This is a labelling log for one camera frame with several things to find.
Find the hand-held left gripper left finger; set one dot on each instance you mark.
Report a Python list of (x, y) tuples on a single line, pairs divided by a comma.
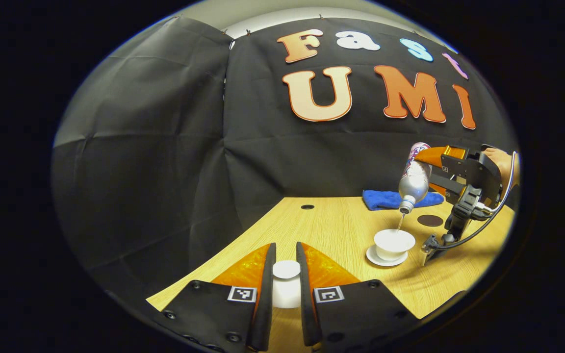
[(268, 294)]

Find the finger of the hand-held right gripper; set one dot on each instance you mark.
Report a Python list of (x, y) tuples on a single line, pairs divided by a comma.
[(447, 184), (434, 154)]

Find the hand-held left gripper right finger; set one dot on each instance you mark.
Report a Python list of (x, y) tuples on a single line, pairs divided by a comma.
[(305, 294)]

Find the white teacup lid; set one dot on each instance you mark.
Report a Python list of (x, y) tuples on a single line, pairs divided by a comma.
[(286, 289)]

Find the silver water bottle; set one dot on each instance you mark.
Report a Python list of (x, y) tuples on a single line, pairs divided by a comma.
[(415, 179)]

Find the dark round coaster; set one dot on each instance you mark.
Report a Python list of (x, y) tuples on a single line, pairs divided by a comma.
[(430, 220)]

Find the white teacup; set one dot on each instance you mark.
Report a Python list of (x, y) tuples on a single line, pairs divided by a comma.
[(393, 245)]

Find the blue towel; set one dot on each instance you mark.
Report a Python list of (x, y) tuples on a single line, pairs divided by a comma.
[(380, 200)]

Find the white saucer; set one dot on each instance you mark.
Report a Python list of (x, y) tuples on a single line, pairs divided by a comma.
[(373, 257)]

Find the black backdrop cloth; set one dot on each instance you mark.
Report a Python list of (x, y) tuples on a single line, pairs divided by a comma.
[(165, 147)]

